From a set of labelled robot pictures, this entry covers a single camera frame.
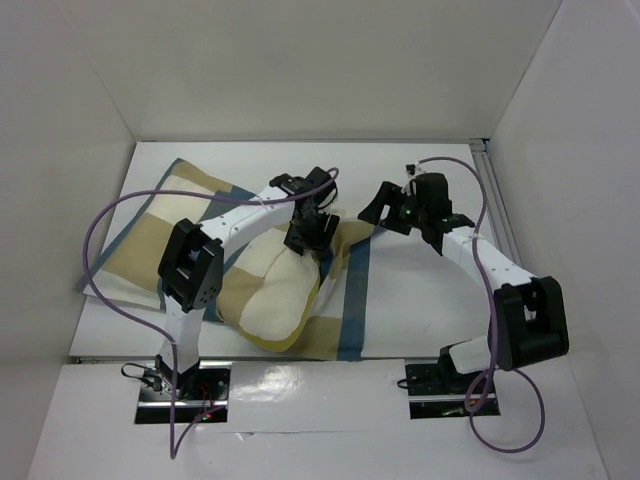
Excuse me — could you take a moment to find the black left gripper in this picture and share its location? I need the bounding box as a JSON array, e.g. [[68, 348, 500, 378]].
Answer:
[[281, 207, 338, 260]]

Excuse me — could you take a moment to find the cream and yellow pillow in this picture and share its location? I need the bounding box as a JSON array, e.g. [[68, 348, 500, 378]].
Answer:
[[239, 250, 320, 352]]

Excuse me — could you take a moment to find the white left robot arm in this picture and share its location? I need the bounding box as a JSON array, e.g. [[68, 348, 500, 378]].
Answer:
[[155, 167, 339, 399]]

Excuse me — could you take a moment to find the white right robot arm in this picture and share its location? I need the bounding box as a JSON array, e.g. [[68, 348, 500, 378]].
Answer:
[[358, 173, 569, 392]]

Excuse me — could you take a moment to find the aluminium rail right side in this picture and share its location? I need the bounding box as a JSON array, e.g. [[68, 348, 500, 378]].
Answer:
[[469, 139, 521, 264]]

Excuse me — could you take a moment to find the aluminium rail front edge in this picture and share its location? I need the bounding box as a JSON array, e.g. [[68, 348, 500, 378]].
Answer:
[[70, 355, 438, 364]]

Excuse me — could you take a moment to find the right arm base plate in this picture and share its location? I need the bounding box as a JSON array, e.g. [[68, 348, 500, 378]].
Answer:
[[396, 363, 477, 420]]

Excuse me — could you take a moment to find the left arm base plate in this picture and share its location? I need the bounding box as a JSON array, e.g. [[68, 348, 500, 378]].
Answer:
[[120, 362, 231, 425]]

